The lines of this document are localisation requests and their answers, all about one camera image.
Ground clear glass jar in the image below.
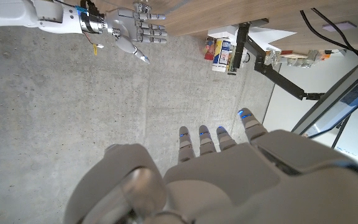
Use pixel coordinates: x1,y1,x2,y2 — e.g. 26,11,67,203
305,49,322,68

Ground white panel under desk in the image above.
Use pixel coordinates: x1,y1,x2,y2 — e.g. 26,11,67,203
207,24,297,52

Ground thin wire with yellow tag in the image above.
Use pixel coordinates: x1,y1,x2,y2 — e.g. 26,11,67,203
83,30,104,56

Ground black computer monitor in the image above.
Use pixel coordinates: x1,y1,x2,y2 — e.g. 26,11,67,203
291,49,358,139

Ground white carton with label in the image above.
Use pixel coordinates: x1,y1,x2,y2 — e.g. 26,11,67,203
211,37,232,73

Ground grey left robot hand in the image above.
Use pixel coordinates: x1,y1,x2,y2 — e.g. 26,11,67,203
63,108,358,224

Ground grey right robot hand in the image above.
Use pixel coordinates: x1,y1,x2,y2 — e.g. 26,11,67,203
104,2,168,65

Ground black cable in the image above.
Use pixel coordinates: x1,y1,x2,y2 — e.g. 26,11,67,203
300,10,358,60
311,7,358,57

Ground small pink sticky note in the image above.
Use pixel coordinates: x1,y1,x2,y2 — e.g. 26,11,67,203
321,21,357,32

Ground light wooden tray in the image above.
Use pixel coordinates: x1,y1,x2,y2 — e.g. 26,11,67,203
280,52,309,68

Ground red snack package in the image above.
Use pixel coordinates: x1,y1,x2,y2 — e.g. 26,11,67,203
203,37,216,62

